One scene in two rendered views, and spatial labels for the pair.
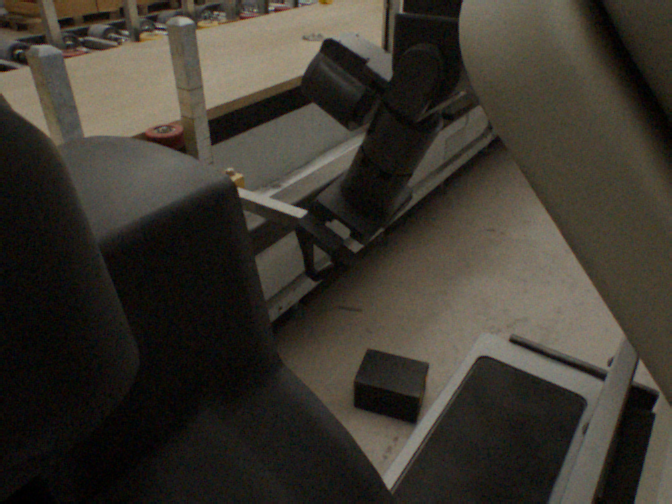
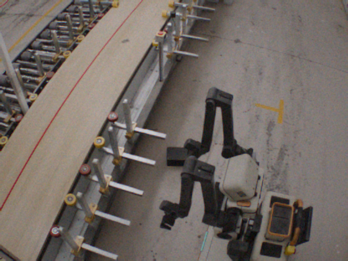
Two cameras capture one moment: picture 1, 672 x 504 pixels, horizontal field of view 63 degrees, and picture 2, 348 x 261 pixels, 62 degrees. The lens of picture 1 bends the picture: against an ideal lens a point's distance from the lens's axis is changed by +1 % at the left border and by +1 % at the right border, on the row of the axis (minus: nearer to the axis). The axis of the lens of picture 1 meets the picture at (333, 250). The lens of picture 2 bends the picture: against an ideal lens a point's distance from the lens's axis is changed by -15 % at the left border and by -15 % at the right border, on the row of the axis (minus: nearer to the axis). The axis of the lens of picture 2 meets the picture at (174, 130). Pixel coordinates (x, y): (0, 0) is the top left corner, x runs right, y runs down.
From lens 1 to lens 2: 1.62 m
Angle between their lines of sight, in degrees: 22
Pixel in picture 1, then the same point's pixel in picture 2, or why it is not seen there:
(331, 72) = (189, 146)
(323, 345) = (149, 146)
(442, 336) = (187, 133)
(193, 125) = (128, 120)
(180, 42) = (127, 106)
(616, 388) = not seen: hidden behind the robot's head
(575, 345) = not seen: hidden behind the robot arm
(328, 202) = not seen: hidden behind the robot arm
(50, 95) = (113, 137)
